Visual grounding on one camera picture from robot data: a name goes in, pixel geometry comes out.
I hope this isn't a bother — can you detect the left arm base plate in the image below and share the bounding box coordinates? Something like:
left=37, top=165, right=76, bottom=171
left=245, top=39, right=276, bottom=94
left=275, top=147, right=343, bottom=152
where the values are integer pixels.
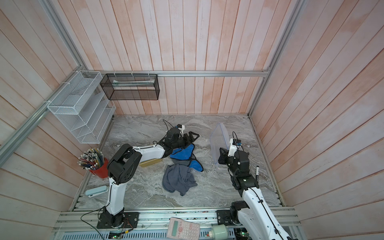
left=97, top=211, right=140, bottom=229

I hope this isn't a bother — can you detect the yellow lunch box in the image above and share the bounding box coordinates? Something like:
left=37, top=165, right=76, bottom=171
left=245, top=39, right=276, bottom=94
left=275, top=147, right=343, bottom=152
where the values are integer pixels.
left=139, top=159, right=163, bottom=168

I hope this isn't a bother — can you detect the pink calculator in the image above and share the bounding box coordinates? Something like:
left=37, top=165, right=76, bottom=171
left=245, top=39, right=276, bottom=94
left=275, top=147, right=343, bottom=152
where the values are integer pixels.
left=167, top=218, right=200, bottom=240

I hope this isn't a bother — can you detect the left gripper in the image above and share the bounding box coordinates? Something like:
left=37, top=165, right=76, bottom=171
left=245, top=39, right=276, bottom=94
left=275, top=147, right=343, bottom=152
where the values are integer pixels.
left=172, top=131, right=200, bottom=149

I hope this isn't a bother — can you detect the black mesh basket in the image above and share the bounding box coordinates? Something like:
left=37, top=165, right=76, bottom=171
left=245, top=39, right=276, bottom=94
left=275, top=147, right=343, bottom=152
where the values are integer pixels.
left=101, top=73, right=160, bottom=101

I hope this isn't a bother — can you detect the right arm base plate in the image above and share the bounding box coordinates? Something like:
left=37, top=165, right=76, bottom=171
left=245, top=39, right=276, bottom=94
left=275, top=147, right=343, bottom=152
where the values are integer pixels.
left=216, top=209, right=240, bottom=226

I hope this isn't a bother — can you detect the grey cloth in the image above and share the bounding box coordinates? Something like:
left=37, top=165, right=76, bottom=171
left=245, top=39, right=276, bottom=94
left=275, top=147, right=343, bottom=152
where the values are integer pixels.
left=162, top=164, right=198, bottom=196

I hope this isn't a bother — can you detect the blue cloth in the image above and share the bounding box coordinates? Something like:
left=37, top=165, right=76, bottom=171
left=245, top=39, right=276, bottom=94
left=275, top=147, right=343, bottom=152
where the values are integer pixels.
left=170, top=144, right=204, bottom=172

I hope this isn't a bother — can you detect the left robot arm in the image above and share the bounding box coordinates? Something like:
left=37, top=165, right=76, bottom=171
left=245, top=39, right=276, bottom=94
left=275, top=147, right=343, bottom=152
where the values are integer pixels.
left=101, top=125, right=200, bottom=228

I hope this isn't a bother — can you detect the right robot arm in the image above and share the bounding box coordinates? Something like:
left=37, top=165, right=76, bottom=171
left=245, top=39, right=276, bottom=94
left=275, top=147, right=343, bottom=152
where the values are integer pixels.
left=218, top=147, right=291, bottom=240

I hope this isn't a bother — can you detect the pale green tape roll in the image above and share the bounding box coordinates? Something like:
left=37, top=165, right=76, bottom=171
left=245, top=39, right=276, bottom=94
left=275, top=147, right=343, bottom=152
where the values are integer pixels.
left=207, top=225, right=229, bottom=240

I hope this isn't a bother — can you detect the black white marker pen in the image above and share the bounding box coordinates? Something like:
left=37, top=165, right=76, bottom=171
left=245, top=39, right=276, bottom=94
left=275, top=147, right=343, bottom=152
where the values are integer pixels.
left=255, top=166, right=260, bottom=183

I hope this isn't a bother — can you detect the light blue pencil case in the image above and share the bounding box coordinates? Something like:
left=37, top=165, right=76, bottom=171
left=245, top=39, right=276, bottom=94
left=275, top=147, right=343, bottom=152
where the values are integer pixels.
left=85, top=186, right=109, bottom=198

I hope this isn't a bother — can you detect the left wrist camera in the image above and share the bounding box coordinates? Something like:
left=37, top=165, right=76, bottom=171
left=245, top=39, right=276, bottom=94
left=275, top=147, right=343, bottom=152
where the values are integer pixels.
left=176, top=124, right=185, bottom=136

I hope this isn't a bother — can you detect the red pencil cup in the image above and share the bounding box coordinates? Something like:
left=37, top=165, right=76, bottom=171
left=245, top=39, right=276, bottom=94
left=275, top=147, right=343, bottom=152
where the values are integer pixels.
left=78, top=148, right=109, bottom=179

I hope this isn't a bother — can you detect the clear lunch box blue rim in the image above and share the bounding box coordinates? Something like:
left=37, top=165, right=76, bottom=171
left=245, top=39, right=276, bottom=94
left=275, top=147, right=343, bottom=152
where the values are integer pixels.
left=210, top=123, right=230, bottom=169

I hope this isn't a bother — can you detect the white wire mesh shelf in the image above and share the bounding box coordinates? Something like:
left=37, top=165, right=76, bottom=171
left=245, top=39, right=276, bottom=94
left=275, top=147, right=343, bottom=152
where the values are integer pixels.
left=48, top=71, right=116, bottom=144

